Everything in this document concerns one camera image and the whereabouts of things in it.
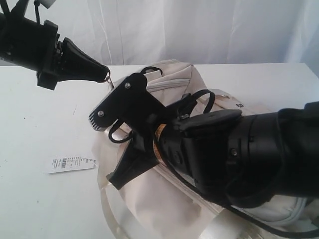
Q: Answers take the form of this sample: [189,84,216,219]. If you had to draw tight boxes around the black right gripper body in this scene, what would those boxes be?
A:
[127,109,250,207]

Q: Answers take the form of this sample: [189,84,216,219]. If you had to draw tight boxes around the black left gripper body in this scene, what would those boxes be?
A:
[36,20,62,90]

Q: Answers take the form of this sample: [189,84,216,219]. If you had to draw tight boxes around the metal zipper pull with ring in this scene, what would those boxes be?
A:
[101,70,114,91]

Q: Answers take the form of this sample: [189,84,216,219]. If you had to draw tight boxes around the cream duffel bag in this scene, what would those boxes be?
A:
[92,60,319,239]

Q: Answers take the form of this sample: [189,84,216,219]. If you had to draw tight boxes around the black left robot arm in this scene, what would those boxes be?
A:
[0,13,110,90]

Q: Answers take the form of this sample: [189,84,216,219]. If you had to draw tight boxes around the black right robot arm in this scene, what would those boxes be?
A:
[107,102,319,208]

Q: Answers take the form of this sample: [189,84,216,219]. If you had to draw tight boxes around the white backdrop curtain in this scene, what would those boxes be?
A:
[0,0,319,67]

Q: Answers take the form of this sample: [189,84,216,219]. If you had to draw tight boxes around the white paper price tag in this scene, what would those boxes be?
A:
[43,156,98,174]

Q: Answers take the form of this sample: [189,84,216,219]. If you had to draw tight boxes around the black right camera cable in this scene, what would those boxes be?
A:
[108,89,319,239]

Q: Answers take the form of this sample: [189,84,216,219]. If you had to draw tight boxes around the black camera cable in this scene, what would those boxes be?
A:
[108,89,319,239]
[0,0,43,25]

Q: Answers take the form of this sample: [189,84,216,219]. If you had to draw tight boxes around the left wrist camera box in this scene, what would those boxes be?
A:
[33,0,56,9]

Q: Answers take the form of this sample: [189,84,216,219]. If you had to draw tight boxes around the black left camera cable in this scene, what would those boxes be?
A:
[0,0,43,25]

